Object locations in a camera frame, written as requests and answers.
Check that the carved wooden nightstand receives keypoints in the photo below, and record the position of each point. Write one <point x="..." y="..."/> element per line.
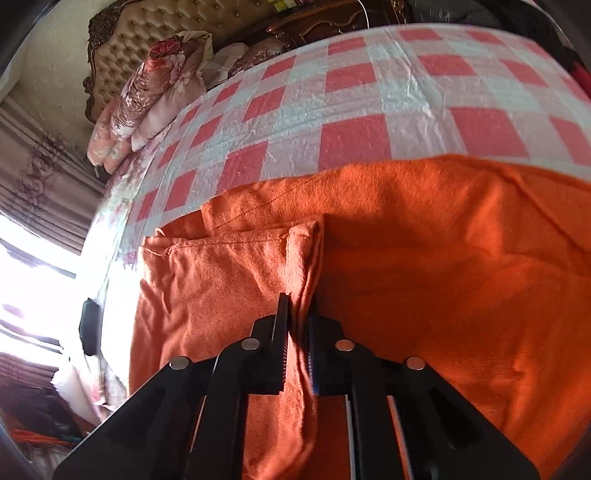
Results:
<point x="323" y="18"/>

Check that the pink patterned pillow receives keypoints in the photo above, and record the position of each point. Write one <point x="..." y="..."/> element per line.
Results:
<point x="108" y="134"/>

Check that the black pouch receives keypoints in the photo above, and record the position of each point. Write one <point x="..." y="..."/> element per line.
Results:
<point x="91" y="327"/>

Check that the pink white checkered sheet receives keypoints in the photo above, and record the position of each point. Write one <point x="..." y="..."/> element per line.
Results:
<point x="295" y="120"/>

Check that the pale small pillow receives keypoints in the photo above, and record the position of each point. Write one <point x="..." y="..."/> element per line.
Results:
<point x="224" y="62"/>

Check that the dark floral pillow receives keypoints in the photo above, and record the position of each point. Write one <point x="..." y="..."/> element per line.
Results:
<point x="258" y="53"/>

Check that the pink patterned curtain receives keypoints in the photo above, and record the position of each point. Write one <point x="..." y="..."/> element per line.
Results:
<point x="41" y="166"/>

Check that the black leather armchair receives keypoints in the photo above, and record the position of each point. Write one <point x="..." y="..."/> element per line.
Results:
<point x="443" y="9"/>

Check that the orange pants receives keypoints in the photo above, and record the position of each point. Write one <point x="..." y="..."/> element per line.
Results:
<point x="438" y="277"/>

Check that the tufted carved wooden headboard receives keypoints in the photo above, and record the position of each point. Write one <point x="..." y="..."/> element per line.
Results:
<point x="138" y="37"/>

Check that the red cloth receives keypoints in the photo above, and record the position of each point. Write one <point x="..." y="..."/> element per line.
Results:
<point x="578" y="71"/>

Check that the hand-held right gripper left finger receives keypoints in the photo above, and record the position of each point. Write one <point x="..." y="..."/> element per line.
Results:
<point x="282" y="341"/>

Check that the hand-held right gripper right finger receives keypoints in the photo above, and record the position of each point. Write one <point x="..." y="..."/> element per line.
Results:
<point x="314" y="369"/>

